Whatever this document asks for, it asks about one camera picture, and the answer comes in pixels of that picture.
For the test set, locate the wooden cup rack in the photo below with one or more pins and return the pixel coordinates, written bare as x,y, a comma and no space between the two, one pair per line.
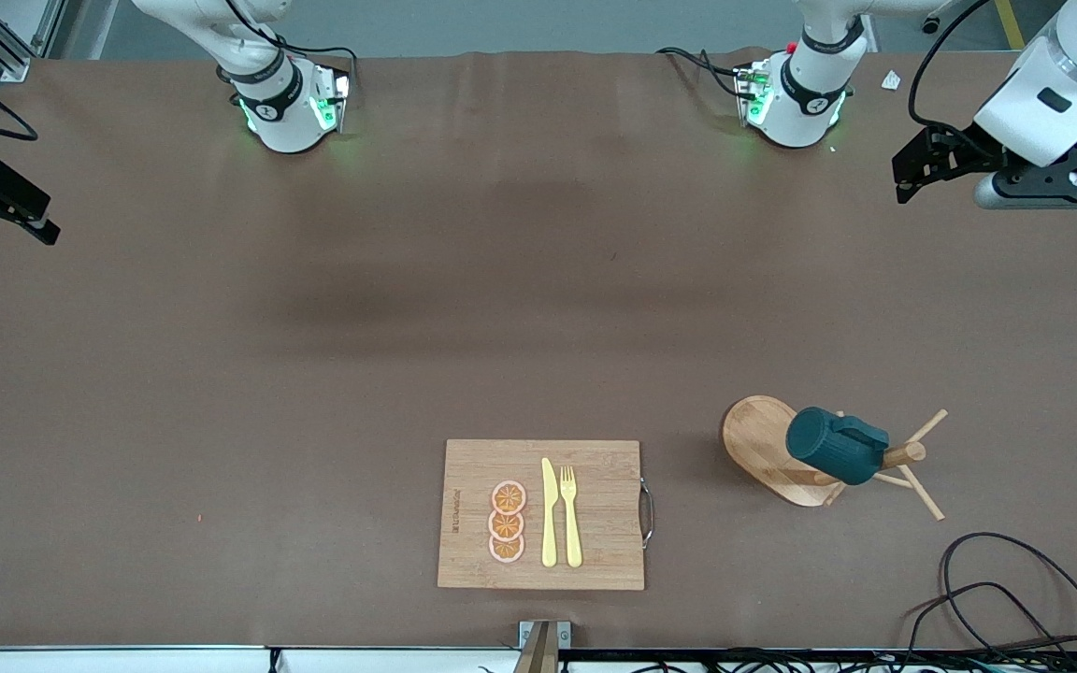
753,439

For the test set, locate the yellow plastic fork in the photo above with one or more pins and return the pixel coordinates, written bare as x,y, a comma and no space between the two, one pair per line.
572,533

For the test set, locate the orange slice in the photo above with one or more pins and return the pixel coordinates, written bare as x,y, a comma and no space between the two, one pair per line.
509,497

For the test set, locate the brown table mat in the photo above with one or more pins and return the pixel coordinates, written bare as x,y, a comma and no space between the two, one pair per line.
314,374

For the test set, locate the white paper scrap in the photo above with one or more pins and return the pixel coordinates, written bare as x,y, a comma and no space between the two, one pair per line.
891,80

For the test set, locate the yellow plastic knife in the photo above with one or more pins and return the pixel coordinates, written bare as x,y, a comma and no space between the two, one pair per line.
549,523

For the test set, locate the metal bracket with wooden bar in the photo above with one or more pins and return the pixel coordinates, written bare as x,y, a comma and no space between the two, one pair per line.
543,645

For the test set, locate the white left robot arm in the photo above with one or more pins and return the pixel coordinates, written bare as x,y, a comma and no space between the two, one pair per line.
1053,103

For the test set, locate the dark green cup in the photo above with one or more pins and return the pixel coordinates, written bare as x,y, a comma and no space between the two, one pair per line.
828,447

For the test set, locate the bamboo cutting board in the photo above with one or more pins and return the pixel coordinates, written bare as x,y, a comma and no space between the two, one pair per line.
595,523

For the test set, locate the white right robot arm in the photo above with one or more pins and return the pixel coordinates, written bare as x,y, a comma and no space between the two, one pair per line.
281,112

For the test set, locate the black chair caster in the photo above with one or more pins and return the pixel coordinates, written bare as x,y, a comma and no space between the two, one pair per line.
937,19

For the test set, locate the white table edge rail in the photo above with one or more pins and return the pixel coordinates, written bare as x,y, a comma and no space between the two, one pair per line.
127,662

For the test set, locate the aluminium frame profile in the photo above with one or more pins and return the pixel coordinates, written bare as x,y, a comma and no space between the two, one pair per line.
6,51

